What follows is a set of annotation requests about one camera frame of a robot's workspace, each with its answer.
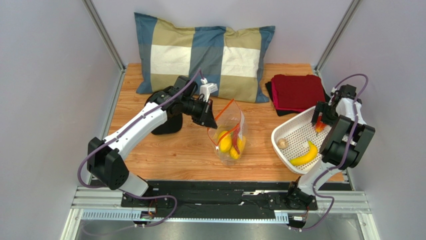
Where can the checkered blue beige pillow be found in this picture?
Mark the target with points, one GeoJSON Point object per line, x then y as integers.
{"type": "Point", "coordinates": [231, 59]}

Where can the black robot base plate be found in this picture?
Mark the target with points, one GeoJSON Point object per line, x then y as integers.
{"type": "Point", "coordinates": [250, 200]}

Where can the yellow toy mango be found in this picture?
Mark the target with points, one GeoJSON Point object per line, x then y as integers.
{"type": "Point", "coordinates": [224, 141]}
{"type": "Point", "coordinates": [238, 146]}

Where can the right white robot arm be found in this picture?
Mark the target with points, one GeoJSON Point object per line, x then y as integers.
{"type": "Point", "coordinates": [342, 148]}

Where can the red toy chili pepper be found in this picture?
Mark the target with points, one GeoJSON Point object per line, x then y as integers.
{"type": "Point", "coordinates": [234, 138]}

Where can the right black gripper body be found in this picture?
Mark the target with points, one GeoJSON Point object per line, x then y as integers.
{"type": "Point", "coordinates": [320, 109]}

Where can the aluminium frame rail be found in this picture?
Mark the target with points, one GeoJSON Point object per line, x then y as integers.
{"type": "Point", "coordinates": [103, 204]}

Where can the dark red folded cloth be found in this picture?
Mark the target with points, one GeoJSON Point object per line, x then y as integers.
{"type": "Point", "coordinates": [296, 92]}

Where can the yellow toy banana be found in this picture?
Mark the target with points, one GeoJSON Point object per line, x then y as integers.
{"type": "Point", "coordinates": [306, 158]}

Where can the beige toy garlic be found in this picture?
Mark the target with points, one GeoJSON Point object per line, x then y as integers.
{"type": "Point", "coordinates": [282, 143]}

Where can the white perforated plastic basket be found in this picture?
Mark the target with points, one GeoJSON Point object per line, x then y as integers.
{"type": "Point", "coordinates": [298, 131]}

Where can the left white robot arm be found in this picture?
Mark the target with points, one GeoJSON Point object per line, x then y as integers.
{"type": "Point", "coordinates": [106, 157]}

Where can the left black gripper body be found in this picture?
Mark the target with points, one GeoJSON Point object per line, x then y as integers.
{"type": "Point", "coordinates": [193, 108]}

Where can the red toy bell pepper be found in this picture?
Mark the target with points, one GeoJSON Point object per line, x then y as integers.
{"type": "Point", "coordinates": [319, 125]}

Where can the black baseball cap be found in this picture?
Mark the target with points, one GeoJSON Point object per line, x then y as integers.
{"type": "Point", "coordinates": [171, 124]}

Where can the clear zip top bag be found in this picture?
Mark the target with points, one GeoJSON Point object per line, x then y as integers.
{"type": "Point", "coordinates": [229, 118]}

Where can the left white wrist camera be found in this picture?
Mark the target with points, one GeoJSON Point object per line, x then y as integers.
{"type": "Point", "coordinates": [206, 89]}

